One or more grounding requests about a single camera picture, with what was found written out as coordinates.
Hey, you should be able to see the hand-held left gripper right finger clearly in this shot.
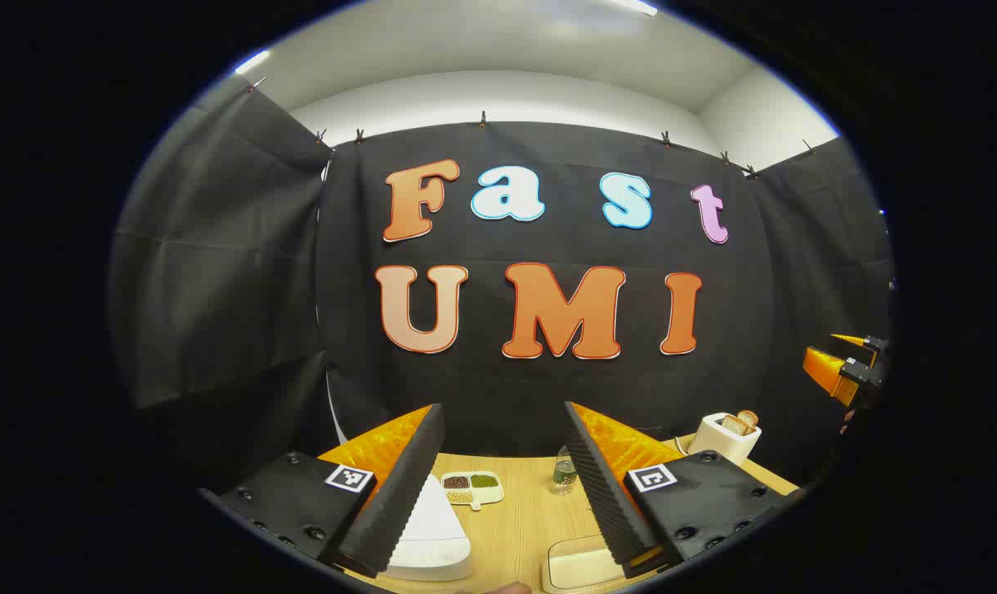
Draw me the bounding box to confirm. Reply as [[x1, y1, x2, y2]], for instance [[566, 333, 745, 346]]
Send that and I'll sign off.
[[565, 402, 801, 578]]

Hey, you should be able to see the clear plastic water bottle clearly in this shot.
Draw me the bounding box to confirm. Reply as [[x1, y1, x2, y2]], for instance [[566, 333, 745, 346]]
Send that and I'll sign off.
[[550, 445, 580, 496]]

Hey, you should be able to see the white toaster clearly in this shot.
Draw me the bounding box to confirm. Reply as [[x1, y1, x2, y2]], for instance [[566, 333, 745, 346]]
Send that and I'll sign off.
[[687, 411, 762, 467]]

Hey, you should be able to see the white rice cooker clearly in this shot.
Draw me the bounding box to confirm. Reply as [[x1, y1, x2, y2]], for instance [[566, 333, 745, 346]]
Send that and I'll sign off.
[[383, 474, 473, 582]]

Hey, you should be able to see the row of backdrop clips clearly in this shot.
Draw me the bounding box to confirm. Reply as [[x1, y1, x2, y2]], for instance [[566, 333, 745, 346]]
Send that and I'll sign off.
[[247, 76, 817, 178]]

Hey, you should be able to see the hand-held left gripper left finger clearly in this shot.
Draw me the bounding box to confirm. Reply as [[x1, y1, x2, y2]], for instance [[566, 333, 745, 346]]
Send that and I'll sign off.
[[200, 403, 447, 578]]

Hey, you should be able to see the white divided bean tray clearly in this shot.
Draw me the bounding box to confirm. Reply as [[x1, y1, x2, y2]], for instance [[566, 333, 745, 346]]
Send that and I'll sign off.
[[440, 470, 505, 511]]

